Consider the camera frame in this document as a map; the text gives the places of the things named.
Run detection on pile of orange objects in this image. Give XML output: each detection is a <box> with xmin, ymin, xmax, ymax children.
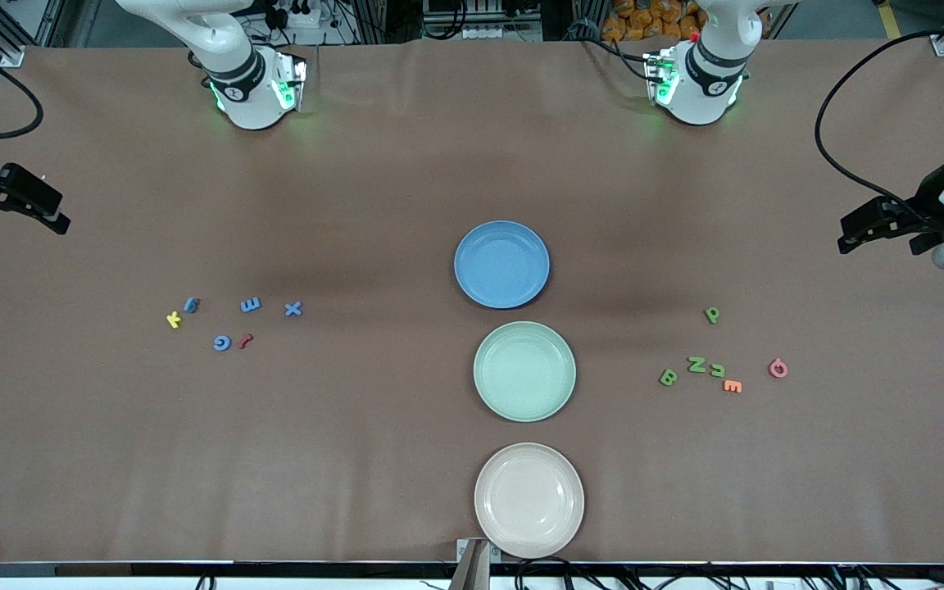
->
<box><xmin>603</xmin><ymin>0</ymin><xmax>706</xmax><ymax>42</ymax></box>

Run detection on white power strip with plugs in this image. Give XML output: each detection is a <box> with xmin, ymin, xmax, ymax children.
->
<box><xmin>263</xmin><ymin>0</ymin><xmax>321</xmax><ymax>30</ymax></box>

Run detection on blue round plate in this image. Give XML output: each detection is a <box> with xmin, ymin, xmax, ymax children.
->
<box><xmin>453</xmin><ymin>220</ymin><xmax>551</xmax><ymax>311</ymax></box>

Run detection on green round plate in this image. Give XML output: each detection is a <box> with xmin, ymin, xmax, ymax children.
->
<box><xmin>473</xmin><ymin>320</ymin><xmax>578</xmax><ymax>424</ymax></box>

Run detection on large table cover sheet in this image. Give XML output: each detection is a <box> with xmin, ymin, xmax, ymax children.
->
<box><xmin>0</xmin><ymin>41</ymin><xmax>944</xmax><ymax>566</ymax></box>

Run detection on beige round plate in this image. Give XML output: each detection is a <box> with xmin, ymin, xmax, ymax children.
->
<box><xmin>474</xmin><ymin>442</ymin><xmax>586</xmax><ymax>560</ymax></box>

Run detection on metal table edge rail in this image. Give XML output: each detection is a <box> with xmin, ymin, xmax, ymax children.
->
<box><xmin>0</xmin><ymin>560</ymin><xmax>944</xmax><ymax>579</ymax></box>

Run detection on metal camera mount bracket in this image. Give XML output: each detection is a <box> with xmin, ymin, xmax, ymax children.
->
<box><xmin>456</xmin><ymin>537</ymin><xmax>502</xmax><ymax>590</ymax></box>

